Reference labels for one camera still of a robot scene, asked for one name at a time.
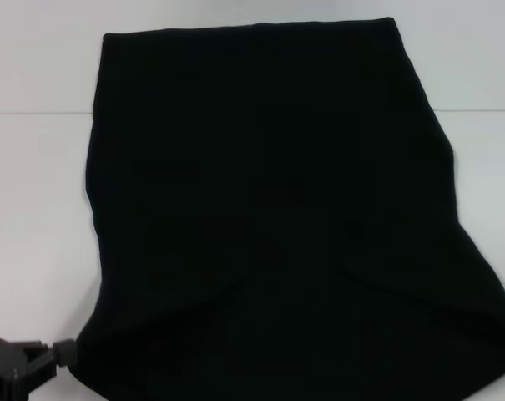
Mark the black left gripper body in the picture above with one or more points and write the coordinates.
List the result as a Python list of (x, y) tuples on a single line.
[(10, 367)]

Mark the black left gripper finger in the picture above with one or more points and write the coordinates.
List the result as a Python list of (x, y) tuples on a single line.
[(64, 353)]

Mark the black shirt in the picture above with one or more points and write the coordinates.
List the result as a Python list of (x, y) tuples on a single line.
[(256, 167)]

